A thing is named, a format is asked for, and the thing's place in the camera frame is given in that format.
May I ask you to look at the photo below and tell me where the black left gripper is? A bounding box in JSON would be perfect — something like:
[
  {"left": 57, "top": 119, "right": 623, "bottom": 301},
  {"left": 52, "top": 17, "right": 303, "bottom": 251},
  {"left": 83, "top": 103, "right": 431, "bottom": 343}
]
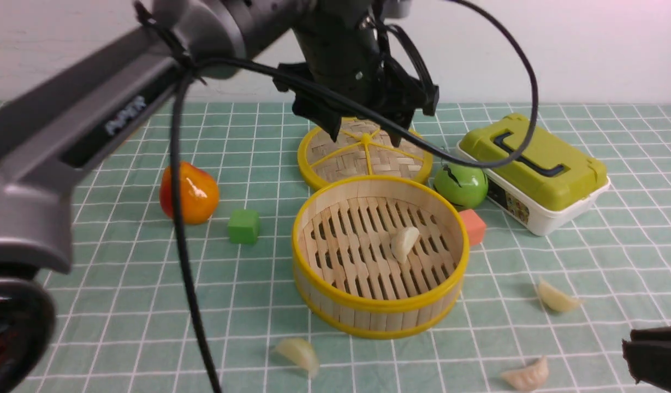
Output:
[{"left": 278, "top": 1, "right": 438, "bottom": 147}]

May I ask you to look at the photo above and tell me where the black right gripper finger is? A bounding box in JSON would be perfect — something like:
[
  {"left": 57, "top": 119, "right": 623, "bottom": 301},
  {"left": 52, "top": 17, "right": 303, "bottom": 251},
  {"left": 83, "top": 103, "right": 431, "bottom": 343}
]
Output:
[{"left": 622, "top": 326, "right": 671, "bottom": 392}]

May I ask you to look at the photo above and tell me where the pale dumpling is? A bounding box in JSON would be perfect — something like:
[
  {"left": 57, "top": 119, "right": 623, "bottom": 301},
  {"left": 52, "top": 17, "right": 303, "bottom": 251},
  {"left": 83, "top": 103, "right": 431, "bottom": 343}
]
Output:
[
  {"left": 537, "top": 278, "right": 583, "bottom": 313},
  {"left": 275, "top": 337, "right": 320, "bottom": 379}
]

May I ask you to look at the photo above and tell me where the white dumpling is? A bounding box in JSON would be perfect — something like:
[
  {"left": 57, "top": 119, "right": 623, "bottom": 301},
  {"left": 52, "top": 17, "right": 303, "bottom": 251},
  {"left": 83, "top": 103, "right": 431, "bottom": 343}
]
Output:
[{"left": 390, "top": 227, "right": 420, "bottom": 265}]

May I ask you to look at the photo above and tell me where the tan dumpling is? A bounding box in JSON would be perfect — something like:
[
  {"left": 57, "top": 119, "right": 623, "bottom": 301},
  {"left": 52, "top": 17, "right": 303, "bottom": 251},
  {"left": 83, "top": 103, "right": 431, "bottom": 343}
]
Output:
[{"left": 500, "top": 356, "right": 550, "bottom": 392}]

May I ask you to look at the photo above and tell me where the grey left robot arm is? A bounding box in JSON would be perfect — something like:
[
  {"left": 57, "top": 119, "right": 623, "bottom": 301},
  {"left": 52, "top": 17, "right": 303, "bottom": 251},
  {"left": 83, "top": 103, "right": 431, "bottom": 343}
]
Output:
[{"left": 0, "top": 1, "right": 440, "bottom": 392}]

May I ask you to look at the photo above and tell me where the woven bamboo steamer lid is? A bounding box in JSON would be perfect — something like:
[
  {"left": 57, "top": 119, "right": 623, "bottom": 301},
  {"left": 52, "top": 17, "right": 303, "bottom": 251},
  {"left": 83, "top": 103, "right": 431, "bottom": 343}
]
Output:
[{"left": 297, "top": 117, "right": 433, "bottom": 190}]

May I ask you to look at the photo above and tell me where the bamboo steamer tray yellow rim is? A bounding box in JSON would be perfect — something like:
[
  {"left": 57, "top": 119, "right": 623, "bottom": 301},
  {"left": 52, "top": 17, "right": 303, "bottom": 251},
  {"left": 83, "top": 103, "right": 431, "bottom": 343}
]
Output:
[{"left": 291, "top": 176, "right": 470, "bottom": 340}]

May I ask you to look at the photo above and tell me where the green checkered tablecloth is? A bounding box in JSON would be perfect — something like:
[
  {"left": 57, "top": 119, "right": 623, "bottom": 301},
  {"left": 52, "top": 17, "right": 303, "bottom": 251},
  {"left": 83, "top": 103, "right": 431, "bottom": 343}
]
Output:
[{"left": 19, "top": 103, "right": 671, "bottom": 392}]

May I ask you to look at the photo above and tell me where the green toy apple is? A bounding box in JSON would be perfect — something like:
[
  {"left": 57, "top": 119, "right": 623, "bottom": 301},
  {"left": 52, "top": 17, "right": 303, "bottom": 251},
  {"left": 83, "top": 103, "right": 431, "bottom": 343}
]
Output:
[{"left": 432, "top": 162, "right": 489, "bottom": 209}]

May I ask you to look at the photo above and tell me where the orange foam cube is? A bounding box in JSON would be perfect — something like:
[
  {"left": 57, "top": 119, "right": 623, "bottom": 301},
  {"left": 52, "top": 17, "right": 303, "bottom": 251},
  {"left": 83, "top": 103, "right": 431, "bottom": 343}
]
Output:
[{"left": 459, "top": 209, "right": 487, "bottom": 247}]

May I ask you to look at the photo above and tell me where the green foam cube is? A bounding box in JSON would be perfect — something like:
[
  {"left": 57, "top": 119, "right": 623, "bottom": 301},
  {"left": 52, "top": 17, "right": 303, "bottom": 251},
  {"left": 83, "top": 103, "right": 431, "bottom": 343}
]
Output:
[{"left": 227, "top": 209, "right": 260, "bottom": 245}]

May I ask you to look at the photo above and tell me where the orange red toy pear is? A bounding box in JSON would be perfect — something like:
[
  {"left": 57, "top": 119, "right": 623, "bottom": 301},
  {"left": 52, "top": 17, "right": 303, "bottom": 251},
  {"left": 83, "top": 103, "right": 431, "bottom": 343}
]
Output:
[{"left": 158, "top": 161, "right": 220, "bottom": 225}]

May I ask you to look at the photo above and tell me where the green white lunch box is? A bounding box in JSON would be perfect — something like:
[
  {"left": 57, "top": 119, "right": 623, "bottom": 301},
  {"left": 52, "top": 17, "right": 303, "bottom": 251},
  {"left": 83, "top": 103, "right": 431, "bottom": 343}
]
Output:
[{"left": 456, "top": 114, "right": 611, "bottom": 236}]

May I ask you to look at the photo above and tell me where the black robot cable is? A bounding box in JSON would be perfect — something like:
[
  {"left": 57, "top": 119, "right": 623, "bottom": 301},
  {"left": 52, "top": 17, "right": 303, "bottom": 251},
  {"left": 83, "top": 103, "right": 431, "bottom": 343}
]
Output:
[{"left": 169, "top": 0, "right": 539, "bottom": 393}]

